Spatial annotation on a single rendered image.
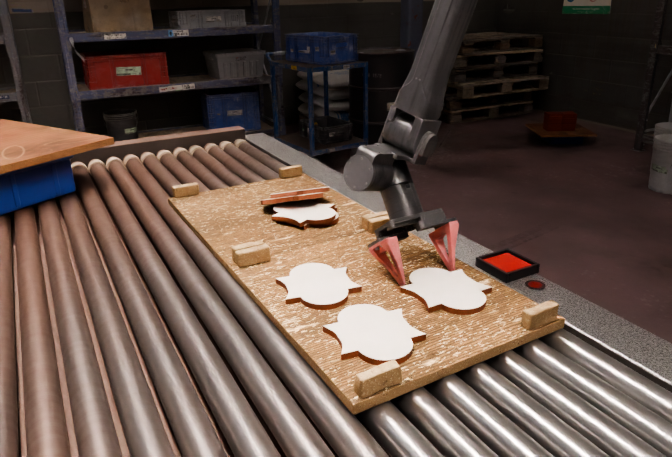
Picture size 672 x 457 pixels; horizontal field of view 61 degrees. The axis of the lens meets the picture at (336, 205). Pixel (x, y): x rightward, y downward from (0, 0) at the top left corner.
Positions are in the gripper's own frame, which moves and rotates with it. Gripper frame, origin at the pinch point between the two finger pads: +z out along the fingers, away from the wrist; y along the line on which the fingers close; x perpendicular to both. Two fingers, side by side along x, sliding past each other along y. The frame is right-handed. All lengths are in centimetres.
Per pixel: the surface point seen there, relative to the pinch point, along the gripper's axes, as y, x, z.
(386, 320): -13.2, -7.2, 5.3
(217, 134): -1, 92, -68
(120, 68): 14, 369, -257
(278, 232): -13.6, 24.3, -17.0
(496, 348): -3.1, -15.1, 12.9
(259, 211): -12.8, 34.5, -24.6
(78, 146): -44, 58, -55
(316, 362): -25.2, -8.8, 7.5
